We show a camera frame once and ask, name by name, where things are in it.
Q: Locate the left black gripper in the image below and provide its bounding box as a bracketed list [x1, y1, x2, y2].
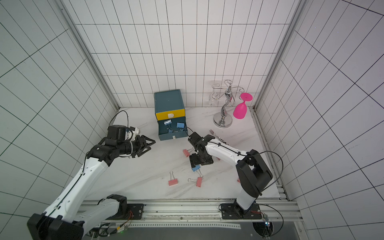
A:
[117, 135, 156, 159]

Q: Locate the teal drawer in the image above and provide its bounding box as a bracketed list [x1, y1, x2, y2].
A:
[158, 117, 189, 141]

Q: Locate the yellow top drawer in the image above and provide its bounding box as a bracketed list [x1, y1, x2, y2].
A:
[155, 109, 186, 121]

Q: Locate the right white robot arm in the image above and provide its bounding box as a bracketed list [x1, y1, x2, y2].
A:
[188, 133, 273, 213]

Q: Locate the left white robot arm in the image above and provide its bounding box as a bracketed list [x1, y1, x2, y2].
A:
[27, 136, 155, 240]

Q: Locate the teal drawer cabinet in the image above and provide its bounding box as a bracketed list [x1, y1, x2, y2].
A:
[153, 89, 187, 141]

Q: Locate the chrome glass rack stand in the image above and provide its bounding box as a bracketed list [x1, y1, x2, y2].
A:
[213, 80, 245, 129]

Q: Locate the pink plastic wine glass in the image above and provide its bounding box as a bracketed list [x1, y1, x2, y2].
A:
[233, 93, 253, 120]

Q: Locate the clear wine glass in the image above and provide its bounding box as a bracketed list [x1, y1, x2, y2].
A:
[209, 81, 222, 107]

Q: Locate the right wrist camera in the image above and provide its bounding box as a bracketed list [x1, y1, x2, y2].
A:
[188, 132, 206, 149]

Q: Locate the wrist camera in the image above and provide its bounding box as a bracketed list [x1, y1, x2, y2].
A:
[188, 132, 206, 149]
[107, 125, 140, 141]

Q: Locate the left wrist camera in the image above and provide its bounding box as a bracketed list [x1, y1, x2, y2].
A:
[107, 125, 140, 141]

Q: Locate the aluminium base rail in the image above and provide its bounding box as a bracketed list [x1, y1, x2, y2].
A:
[79, 199, 302, 230]

